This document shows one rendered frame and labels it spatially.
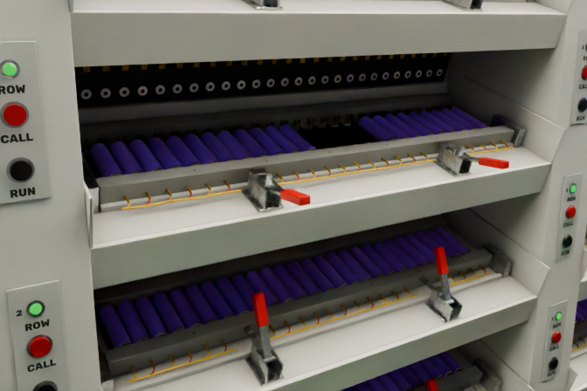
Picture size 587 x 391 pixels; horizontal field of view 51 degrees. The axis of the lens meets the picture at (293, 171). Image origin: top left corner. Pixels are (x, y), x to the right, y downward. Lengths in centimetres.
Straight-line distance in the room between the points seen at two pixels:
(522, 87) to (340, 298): 39
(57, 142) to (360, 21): 31
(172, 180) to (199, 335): 19
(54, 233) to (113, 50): 16
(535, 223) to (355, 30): 42
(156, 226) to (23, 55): 19
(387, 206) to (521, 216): 29
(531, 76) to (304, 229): 41
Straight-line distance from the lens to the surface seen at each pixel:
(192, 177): 62
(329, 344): 76
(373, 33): 66
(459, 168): 77
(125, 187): 60
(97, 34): 53
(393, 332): 80
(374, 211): 70
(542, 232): 93
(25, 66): 51
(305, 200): 56
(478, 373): 104
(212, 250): 60
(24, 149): 52
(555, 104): 89
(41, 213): 54
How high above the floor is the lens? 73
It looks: 14 degrees down
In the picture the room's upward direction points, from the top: straight up
